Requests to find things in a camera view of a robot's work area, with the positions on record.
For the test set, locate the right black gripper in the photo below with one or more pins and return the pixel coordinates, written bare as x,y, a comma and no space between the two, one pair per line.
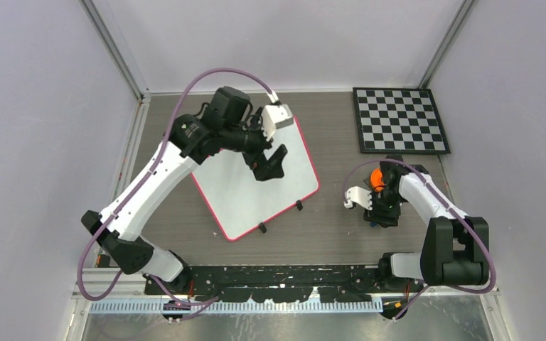
384,219

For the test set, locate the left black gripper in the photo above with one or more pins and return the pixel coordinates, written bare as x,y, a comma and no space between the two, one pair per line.
273,167

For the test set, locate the white whiteboard pink rim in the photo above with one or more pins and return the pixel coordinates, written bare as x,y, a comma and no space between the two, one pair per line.
241,204

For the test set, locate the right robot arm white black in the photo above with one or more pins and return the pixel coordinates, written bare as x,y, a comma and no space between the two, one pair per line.
455,251

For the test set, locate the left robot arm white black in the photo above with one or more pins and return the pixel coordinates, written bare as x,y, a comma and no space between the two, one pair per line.
228,122

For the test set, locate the orange curved block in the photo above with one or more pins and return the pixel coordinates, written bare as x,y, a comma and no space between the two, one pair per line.
376,181

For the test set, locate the black white checkerboard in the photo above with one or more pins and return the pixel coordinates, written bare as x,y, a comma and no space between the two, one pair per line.
398,120

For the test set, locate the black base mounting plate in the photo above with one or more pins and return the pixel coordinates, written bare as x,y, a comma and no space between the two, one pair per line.
284,284

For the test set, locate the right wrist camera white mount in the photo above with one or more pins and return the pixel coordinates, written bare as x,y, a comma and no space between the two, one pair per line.
358,196

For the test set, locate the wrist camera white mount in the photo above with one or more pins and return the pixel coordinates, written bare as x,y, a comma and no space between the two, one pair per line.
358,196
275,117

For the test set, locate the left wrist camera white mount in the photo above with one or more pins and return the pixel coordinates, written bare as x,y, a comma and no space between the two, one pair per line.
275,117

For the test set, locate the white slotted cable duct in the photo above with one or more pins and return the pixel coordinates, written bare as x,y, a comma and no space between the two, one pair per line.
161,306

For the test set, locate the aluminium frame rail front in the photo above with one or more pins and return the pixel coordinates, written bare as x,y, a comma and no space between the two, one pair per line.
98,280

